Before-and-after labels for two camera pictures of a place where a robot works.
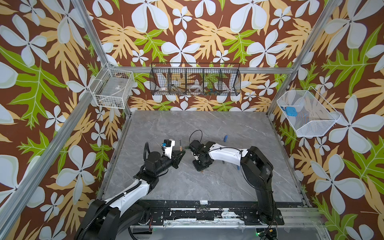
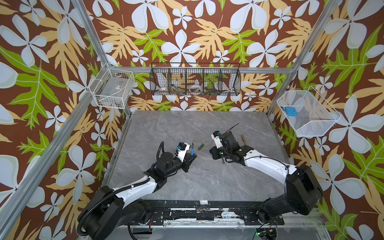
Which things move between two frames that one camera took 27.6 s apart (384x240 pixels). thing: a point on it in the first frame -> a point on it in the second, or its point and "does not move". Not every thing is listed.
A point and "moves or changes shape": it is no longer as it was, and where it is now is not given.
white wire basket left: [111, 87] does not move
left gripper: [177, 161] -> [186, 163]
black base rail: [195, 212] does not move
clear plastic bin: [315, 116] does not move
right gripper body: [199, 157] -> [219, 153]
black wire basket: [195, 78] does not move
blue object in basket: [291, 111] does not move
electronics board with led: [267, 233] does not move
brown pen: [180, 146] moves or changes shape
